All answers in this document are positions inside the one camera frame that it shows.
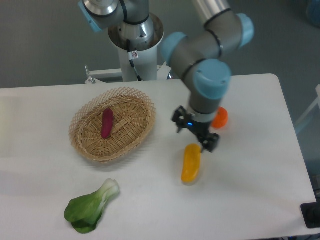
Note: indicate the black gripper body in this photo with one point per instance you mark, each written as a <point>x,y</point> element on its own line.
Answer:
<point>198,124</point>

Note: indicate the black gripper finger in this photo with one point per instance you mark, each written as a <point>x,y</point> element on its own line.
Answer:
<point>209,141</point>
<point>178,118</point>

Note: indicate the purple sweet potato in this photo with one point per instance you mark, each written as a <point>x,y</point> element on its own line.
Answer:
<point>107,123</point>

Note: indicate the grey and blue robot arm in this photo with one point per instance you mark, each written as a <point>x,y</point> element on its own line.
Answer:
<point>195,61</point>

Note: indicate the woven wicker basket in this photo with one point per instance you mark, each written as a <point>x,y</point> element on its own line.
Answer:
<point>134,118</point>

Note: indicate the yellow bell pepper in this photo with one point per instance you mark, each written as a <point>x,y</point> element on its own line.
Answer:
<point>191,163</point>

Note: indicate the orange tangerine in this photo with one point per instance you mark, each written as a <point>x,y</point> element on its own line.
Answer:
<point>221,118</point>

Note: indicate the black device at table edge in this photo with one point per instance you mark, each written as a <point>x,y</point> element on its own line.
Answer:
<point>311,214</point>

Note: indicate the green bok choy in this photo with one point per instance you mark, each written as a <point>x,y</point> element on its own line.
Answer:
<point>84,212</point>

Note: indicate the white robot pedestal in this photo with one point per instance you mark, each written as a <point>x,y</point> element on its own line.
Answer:
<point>137,46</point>

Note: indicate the white metal mounting frame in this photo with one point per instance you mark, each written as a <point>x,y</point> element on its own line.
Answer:
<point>105,76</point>

